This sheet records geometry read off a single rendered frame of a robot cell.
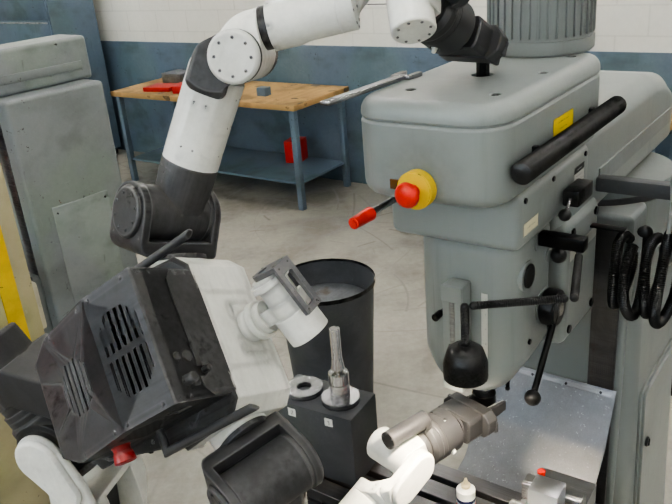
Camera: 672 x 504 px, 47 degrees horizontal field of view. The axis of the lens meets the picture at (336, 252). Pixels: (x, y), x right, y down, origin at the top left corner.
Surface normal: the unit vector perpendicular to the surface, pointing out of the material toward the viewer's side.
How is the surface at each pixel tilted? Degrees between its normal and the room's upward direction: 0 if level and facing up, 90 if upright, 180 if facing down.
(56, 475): 90
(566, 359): 90
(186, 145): 83
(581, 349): 90
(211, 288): 58
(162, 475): 0
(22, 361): 12
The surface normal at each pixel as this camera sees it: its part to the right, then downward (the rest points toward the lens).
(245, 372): 0.77, -0.47
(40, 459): -0.25, 0.40
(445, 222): -0.58, 0.36
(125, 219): -0.70, -0.01
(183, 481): -0.08, -0.92
